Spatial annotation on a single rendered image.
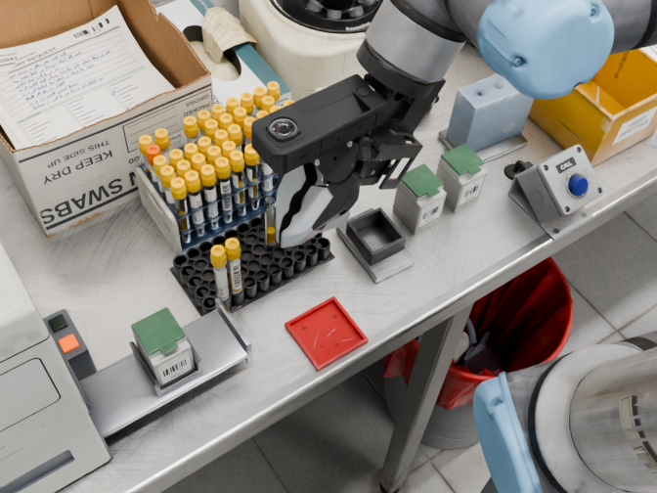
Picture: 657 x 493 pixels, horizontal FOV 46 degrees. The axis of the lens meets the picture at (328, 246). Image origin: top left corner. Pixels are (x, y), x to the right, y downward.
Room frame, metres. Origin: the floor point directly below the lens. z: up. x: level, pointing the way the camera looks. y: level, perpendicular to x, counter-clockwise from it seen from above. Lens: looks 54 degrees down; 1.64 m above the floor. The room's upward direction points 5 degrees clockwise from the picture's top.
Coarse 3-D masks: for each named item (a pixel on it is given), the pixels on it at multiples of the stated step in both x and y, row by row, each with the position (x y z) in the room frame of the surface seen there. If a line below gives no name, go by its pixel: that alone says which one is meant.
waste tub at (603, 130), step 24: (600, 72) 0.88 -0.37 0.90; (624, 72) 0.85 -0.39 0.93; (648, 72) 0.82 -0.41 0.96; (576, 96) 0.76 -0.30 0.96; (600, 96) 0.85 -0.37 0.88; (624, 96) 0.84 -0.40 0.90; (648, 96) 0.81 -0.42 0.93; (552, 120) 0.77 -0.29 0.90; (576, 120) 0.75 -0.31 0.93; (600, 120) 0.72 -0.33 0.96; (624, 120) 0.73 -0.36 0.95; (648, 120) 0.77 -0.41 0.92; (576, 144) 0.73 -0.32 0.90; (600, 144) 0.71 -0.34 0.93; (624, 144) 0.75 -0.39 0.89
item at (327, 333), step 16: (320, 304) 0.46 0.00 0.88; (336, 304) 0.46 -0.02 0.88; (304, 320) 0.44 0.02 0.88; (320, 320) 0.44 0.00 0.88; (336, 320) 0.45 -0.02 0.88; (352, 320) 0.44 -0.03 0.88; (304, 336) 0.42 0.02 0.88; (320, 336) 0.42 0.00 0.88; (336, 336) 0.42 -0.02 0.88; (352, 336) 0.43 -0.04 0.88; (304, 352) 0.40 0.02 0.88; (320, 352) 0.40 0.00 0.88; (336, 352) 0.40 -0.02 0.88; (320, 368) 0.38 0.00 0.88
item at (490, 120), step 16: (480, 80) 0.76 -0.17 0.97; (496, 80) 0.76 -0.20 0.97; (464, 96) 0.73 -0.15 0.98; (480, 96) 0.73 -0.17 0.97; (496, 96) 0.73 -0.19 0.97; (512, 96) 0.74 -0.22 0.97; (464, 112) 0.72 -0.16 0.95; (480, 112) 0.71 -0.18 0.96; (496, 112) 0.73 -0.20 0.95; (512, 112) 0.74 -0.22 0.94; (528, 112) 0.76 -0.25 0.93; (448, 128) 0.74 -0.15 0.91; (464, 128) 0.71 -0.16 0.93; (480, 128) 0.72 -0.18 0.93; (496, 128) 0.73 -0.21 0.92; (512, 128) 0.75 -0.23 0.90; (448, 144) 0.73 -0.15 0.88; (480, 144) 0.72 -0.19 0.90; (496, 144) 0.74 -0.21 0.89; (512, 144) 0.74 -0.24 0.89
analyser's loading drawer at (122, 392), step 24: (216, 312) 0.42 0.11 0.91; (192, 336) 0.39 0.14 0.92; (216, 336) 0.39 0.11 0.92; (240, 336) 0.38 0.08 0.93; (120, 360) 0.35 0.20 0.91; (144, 360) 0.34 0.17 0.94; (216, 360) 0.36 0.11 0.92; (240, 360) 0.37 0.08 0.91; (96, 384) 0.33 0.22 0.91; (120, 384) 0.33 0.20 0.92; (144, 384) 0.33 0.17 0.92; (192, 384) 0.33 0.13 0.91; (96, 408) 0.30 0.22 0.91; (120, 408) 0.30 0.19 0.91; (144, 408) 0.30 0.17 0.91
